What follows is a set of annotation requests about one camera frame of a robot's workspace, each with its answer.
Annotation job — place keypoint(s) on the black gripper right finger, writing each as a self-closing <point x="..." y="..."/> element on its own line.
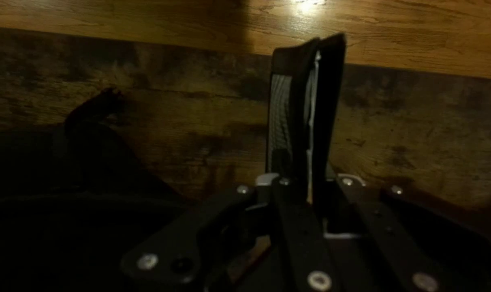
<point x="383" y="240"/>

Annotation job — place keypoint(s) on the black backpack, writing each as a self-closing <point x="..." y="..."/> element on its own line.
<point x="73" y="198"/>

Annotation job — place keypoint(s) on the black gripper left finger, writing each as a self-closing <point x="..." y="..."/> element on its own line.
<point x="229" y="240"/>

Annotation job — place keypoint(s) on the black wallet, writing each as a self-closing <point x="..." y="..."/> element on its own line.
<point x="303" y="94"/>

